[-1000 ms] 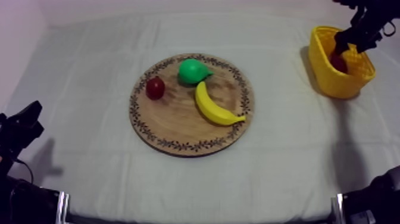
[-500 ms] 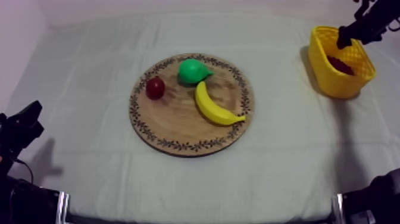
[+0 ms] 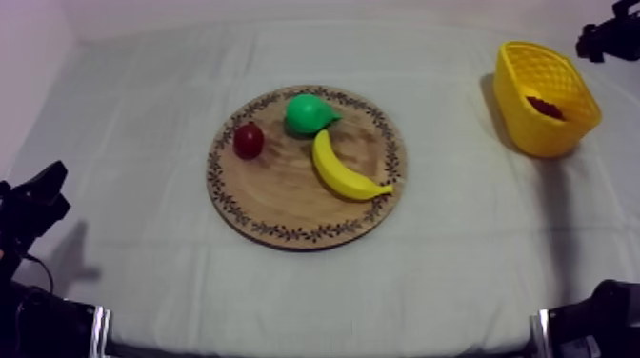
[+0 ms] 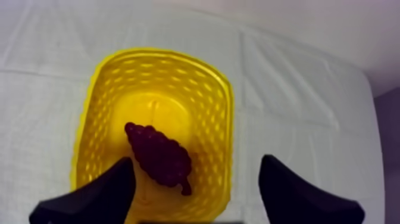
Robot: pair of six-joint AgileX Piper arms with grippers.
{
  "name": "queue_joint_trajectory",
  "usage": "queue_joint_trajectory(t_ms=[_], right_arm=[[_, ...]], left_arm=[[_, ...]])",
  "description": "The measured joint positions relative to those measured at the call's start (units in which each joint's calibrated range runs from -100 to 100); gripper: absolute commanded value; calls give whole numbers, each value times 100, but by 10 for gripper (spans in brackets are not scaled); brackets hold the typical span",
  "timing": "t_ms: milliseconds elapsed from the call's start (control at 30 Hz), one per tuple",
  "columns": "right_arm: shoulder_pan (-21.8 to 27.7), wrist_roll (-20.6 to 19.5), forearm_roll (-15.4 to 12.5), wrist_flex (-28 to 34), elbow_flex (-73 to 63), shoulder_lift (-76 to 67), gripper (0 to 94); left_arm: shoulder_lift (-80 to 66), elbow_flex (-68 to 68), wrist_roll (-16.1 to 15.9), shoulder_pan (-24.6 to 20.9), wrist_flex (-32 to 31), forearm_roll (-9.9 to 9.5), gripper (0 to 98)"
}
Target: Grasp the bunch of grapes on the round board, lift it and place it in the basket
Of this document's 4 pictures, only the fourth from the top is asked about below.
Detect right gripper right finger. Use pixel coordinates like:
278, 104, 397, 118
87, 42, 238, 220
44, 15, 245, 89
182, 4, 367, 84
258, 154, 365, 224

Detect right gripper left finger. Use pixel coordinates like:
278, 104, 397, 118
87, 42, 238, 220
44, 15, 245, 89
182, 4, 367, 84
29, 156, 137, 224

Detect purple toy grapes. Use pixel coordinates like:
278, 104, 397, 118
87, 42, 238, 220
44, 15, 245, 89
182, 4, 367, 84
124, 122, 193, 197

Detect yellow plastic basket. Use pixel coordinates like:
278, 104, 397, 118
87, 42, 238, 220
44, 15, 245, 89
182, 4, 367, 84
70, 47, 235, 224

